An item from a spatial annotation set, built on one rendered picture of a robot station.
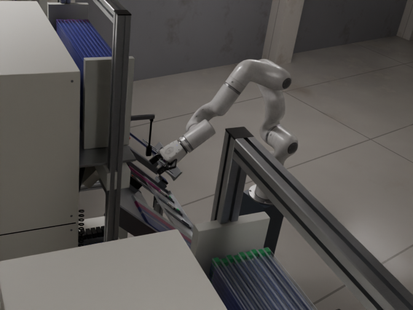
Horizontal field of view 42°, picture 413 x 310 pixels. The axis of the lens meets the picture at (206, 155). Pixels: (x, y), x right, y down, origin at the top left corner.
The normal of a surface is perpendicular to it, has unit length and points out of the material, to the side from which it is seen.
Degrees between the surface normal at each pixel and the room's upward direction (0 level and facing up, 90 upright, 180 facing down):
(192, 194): 0
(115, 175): 90
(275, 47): 90
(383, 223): 0
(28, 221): 90
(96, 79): 90
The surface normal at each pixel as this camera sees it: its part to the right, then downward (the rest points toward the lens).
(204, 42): 0.62, 0.47
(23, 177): 0.41, 0.51
